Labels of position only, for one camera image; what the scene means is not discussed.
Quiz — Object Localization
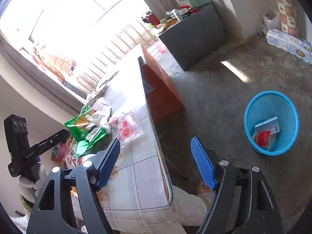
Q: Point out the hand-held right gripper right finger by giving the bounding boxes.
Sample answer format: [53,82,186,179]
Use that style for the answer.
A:
[191,136,284,234]

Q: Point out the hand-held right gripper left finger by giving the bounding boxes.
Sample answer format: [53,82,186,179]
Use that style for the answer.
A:
[26,138,121,234]

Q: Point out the blue plastic wastebasket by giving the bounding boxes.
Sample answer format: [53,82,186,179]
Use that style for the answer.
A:
[244,91,300,156]

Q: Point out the person's left forearm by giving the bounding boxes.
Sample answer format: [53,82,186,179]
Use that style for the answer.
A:
[11,192,37,233]

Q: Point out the person's left hand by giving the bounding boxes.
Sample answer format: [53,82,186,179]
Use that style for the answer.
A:
[18,164,48,197]

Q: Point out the person's foot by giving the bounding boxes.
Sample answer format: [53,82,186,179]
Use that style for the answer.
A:
[197,181,216,196]

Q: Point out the floral plastic tablecloth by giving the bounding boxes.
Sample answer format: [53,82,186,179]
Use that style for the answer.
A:
[71,44,174,233]

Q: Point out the white bag with red print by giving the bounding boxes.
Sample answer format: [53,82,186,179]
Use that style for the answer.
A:
[63,151,98,171]

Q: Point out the clear bag with pink pieces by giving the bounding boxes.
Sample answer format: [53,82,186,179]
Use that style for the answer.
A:
[111,112,145,147]

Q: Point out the pink plastic bag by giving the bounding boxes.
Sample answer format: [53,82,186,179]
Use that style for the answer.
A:
[51,139,74,169]

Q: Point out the white fleece garment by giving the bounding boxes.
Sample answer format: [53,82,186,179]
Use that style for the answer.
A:
[170,185,211,228]

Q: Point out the large green snack bag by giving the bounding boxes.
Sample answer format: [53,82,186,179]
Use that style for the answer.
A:
[64,104,108,158]

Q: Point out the white glove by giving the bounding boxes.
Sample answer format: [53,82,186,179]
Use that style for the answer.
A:
[85,104,113,143]

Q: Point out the red wrapper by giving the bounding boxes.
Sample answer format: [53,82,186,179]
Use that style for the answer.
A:
[253,130,272,147]

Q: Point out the white and blue box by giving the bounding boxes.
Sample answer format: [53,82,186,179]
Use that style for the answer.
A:
[255,117,279,135]

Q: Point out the orange wooden table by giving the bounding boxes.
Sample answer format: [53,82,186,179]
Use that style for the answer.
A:
[138,43,189,180]

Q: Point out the peach quilt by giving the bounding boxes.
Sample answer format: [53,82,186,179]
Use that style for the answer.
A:
[31,41,76,83]

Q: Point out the pink plastic cup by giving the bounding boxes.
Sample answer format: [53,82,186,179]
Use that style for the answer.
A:
[153,41,167,54]

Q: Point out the dark cluttered side table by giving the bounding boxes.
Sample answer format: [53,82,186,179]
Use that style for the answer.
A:
[158,4,229,72]

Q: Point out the window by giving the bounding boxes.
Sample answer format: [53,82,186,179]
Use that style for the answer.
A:
[0,0,158,100]

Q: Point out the patterned tissue pack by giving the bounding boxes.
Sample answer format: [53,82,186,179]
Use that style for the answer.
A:
[266,28,312,65]

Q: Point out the red thermos cup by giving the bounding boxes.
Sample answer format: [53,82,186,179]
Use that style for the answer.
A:
[146,12,159,26]

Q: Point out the white plastic bag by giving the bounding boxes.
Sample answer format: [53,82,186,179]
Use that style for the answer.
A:
[262,11,282,33]

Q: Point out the green plastic basket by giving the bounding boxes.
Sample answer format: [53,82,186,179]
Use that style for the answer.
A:
[183,0,211,9]

